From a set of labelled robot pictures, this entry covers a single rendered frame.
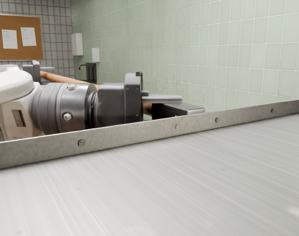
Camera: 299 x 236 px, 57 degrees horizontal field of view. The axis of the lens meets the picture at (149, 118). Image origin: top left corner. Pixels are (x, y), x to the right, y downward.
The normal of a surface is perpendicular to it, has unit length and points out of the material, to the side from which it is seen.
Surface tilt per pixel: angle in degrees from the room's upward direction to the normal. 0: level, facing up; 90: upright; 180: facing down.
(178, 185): 0
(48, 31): 90
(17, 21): 90
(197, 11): 90
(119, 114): 90
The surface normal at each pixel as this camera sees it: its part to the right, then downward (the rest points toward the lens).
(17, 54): 0.51, 0.19
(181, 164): 0.00, -0.97
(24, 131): -0.06, 0.54
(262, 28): -0.86, 0.11
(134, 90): -0.07, 0.22
